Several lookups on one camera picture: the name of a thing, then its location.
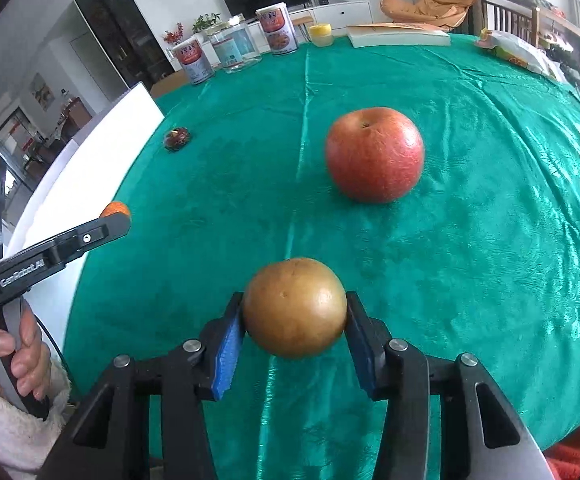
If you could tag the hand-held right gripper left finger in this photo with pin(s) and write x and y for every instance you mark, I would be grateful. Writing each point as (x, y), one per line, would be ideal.
(227, 355)

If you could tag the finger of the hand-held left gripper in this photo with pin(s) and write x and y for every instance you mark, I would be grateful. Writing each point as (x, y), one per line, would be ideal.
(89, 235)

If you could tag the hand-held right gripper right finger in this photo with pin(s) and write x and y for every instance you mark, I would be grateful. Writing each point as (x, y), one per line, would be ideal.
(365, 360)

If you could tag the small orange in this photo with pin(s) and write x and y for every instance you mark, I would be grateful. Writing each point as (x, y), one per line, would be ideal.
(115, 208)

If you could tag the yellow-green pear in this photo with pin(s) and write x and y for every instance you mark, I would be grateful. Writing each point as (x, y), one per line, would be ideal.
(295, 307)

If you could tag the person's left forearm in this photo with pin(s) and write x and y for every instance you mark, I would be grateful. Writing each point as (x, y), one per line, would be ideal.
(4, 435)

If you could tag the person's left hand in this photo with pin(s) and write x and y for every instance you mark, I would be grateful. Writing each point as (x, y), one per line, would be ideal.
(32, 355)

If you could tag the wooden dining furniture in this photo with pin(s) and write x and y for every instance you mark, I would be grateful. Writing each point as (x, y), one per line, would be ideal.
(69, 115)

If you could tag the dark chocolate pastry back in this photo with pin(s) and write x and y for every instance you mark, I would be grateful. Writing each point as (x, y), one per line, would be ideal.
(177, 138)

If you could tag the green tablecloth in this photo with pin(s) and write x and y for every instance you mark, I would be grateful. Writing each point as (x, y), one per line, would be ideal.
(470, 260)

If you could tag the red label can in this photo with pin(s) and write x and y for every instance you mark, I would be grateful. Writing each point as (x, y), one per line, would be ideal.
(192, 60)
(277, 27)

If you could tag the red apple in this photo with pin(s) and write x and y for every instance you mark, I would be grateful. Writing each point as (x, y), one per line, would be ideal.
(375, 155)

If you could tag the dark glass bookcase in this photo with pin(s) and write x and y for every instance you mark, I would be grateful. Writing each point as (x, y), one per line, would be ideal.
(119, 30)

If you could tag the red flower arrangement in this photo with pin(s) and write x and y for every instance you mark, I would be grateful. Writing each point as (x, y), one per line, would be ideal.
(173, 35)

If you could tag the red fuzzy cloth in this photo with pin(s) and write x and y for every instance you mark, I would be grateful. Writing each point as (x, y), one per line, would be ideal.
(575, 450)

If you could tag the clear glass jar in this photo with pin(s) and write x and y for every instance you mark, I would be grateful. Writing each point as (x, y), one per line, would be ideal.
(235, 45)

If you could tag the bushy green potted plant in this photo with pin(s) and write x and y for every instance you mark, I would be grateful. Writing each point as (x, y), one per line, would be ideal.
(204, 21)

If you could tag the small yellow jar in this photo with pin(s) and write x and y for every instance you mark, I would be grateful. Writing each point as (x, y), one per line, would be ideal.
(320, 34)

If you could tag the white book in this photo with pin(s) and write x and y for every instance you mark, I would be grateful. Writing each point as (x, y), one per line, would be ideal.
(397, 36)

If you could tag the white tv cabinet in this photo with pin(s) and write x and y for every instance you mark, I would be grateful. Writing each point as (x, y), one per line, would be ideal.
(342, 15)

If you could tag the plastic snack bag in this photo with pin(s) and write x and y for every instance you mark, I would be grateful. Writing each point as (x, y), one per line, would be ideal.
(515, 50)

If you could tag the orange lounge chair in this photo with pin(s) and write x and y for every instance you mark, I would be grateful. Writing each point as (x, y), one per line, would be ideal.
(435, 2)

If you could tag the dark wooden bench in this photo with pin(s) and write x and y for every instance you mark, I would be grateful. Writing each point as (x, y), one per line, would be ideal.
(520, 15)

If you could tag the framed wall picture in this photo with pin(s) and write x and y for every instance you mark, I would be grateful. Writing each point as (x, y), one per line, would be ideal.
(42, 91)

